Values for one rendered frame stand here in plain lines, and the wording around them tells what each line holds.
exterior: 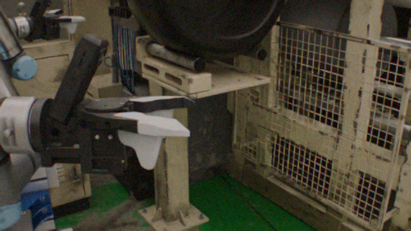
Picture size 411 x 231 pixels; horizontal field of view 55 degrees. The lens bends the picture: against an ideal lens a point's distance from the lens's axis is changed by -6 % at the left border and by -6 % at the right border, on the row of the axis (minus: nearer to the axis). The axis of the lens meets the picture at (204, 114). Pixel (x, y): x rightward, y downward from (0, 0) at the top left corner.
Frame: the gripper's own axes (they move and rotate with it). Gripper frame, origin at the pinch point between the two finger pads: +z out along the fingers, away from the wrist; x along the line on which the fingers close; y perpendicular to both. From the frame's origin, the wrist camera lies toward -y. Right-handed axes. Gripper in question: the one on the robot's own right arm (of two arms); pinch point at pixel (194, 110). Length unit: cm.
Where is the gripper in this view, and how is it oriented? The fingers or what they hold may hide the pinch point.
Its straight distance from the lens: 50.8
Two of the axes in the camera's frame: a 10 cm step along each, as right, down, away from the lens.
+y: 0.0, 9.7, 2.3
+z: 10.0, 0.1, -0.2
